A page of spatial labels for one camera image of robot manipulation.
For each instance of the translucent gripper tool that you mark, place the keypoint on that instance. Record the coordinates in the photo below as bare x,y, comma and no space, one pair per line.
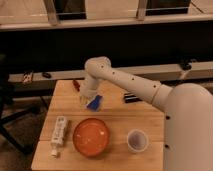
85,101

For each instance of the clear plastic bottle white cap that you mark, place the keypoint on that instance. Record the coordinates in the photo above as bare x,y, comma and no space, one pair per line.
58,134

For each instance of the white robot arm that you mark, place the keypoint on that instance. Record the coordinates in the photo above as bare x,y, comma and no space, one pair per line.
188,109

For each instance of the small red object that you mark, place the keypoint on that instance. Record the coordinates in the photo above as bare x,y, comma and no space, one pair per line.
76,85

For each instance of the orange bowl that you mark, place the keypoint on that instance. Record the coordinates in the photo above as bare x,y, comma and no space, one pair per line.
91,137

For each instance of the black rectangular box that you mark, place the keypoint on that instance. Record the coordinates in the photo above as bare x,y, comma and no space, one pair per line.
130,98

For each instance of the small black object on ledge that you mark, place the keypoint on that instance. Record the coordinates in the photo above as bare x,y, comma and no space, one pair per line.
46,75

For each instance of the red white item on ledge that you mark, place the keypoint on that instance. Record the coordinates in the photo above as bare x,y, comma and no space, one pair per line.
27,77

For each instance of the black office chair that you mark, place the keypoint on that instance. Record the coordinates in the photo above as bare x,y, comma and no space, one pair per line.
6,100

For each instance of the black clamp on ledge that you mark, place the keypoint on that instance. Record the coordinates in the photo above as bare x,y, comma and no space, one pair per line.
186,64

